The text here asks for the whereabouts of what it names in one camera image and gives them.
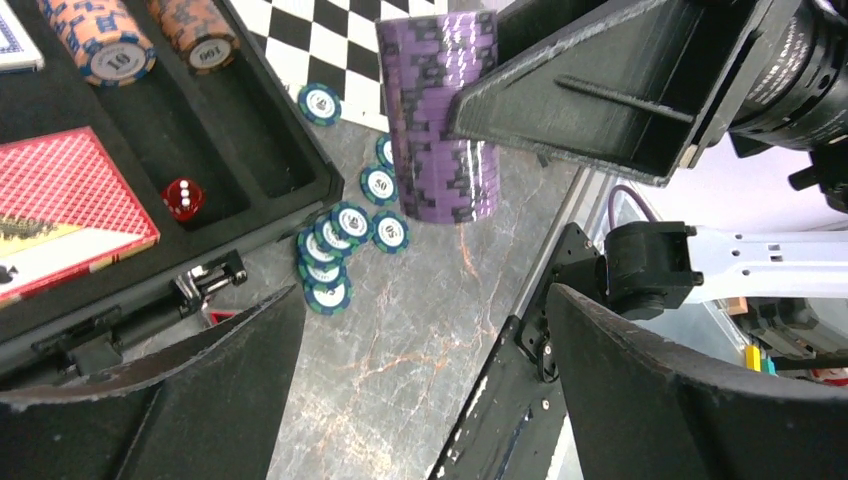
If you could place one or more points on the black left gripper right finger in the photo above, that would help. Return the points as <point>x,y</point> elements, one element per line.
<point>644,407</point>

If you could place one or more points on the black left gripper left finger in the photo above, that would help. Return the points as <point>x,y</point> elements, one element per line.
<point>207,407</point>

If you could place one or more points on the green 50 chip middle right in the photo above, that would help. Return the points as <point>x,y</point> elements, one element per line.
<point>378,185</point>

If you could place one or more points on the black red all-in triangle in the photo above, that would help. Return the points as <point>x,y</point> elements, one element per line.
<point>216,317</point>

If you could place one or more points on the green 50 chip on chessboard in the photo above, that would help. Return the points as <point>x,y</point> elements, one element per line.
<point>319,104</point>

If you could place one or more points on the green 50 chip far right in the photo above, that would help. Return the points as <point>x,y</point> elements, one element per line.
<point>384,152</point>

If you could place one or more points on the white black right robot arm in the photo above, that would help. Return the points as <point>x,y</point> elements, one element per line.
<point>509,424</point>

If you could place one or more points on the red playing card deck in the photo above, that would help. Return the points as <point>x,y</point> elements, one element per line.
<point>66,211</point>

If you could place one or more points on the green 50 chip lower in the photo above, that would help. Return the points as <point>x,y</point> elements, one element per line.
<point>391,232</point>

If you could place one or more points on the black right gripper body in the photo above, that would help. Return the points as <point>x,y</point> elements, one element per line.
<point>799,100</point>

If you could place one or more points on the purple poker chip stack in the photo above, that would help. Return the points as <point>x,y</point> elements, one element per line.
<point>426,61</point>

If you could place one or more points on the brown poker chip stack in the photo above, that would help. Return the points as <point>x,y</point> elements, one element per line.
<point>198,33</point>

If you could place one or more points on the blue playing card deck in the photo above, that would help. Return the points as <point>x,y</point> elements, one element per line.
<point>18,51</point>

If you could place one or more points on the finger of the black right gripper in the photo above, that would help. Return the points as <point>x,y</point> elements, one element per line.
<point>631,87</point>

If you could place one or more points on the orange blue poker chip stack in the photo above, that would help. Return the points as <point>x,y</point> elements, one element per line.
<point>103,38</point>

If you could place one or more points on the black poker case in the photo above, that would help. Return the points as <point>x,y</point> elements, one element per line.
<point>235,132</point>

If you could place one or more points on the red die right slot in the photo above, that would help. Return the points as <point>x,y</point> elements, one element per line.
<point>184,198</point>

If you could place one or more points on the black white chessboard mat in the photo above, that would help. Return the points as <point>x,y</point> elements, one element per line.
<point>332,42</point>

